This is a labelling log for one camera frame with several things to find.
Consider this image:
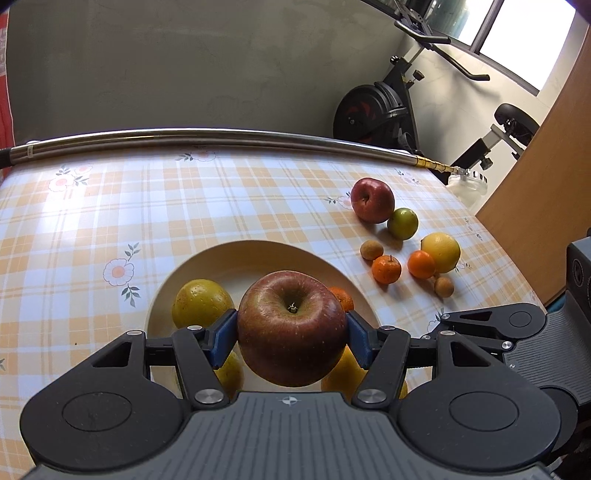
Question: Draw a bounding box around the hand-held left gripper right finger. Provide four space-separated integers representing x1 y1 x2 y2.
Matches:
346 310 497 411

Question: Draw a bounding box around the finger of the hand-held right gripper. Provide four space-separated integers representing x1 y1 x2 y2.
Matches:
427 325 515 357
438 305 509 330

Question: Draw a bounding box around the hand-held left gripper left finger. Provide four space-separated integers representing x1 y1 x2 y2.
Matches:
90 309 238 411

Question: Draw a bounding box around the small yellow-green citrus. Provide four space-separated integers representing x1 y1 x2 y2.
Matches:
215 351 245 401

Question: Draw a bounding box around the large yellow-green citrus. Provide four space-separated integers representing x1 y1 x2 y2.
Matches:
172 279 237 330

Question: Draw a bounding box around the yellow lemon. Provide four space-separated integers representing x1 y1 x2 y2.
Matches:
321 346 409 400

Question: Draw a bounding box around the large russet red apple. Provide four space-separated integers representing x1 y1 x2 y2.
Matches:
237 271 348 387

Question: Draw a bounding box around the cream ceramic plate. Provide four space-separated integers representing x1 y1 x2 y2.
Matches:
144 240 382 402

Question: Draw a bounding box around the orange mandarin with stem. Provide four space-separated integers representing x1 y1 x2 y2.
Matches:
372 255 402 284

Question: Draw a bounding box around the large yellow citrus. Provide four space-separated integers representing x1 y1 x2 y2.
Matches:
420 233 462 274

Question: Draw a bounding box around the dark red apple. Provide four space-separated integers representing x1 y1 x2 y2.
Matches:
350 177 395 224

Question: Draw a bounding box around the green lime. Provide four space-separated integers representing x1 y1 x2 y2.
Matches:
387 208 419 240

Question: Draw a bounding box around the clear plastic container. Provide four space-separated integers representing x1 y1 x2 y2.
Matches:
447 171 490 208

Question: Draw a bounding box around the wooden board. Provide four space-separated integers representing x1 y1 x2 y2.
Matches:
475 60 591 305

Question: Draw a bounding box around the orange plaid floral tablecloth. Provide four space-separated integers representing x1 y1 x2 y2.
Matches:
0 148 546 480

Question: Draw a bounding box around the metal pole with black grip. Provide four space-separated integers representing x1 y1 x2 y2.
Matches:
0 130 462 174

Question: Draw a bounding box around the black exercise bike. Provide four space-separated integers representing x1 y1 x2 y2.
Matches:
332 0 541 171

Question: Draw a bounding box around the red floral curtain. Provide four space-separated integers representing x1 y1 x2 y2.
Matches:
0 9 17 185

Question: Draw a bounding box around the window with dark frame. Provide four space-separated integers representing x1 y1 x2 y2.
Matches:
360 0 578 97

